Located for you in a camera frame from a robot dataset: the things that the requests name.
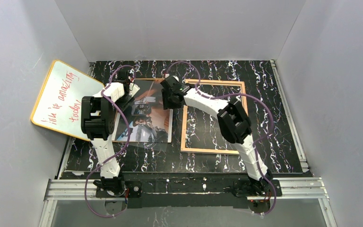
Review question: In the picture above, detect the yellow rimmed whiteboard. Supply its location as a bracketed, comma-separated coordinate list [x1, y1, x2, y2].
[31, 60, 104, 141]

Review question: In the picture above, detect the wooden picture frame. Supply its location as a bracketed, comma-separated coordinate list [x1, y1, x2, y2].
[181, 79, 246, 155]

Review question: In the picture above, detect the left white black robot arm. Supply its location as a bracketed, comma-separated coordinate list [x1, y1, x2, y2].
[81, 70, 139, 196]

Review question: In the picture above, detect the aluminium rail base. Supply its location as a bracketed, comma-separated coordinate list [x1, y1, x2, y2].
[40, 176, 337, 227]

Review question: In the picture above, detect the printed photo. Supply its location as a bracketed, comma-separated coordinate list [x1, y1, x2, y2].
[112, 78, 173, 143]

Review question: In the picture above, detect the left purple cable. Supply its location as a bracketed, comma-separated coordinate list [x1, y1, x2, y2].
[84, 65, 137, 218]

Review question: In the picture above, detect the black marble pattern mat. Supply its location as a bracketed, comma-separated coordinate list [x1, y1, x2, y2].
[58, 60, 304, 175]

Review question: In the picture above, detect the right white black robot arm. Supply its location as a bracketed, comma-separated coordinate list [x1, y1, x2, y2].
[160, 76, 277, 196]

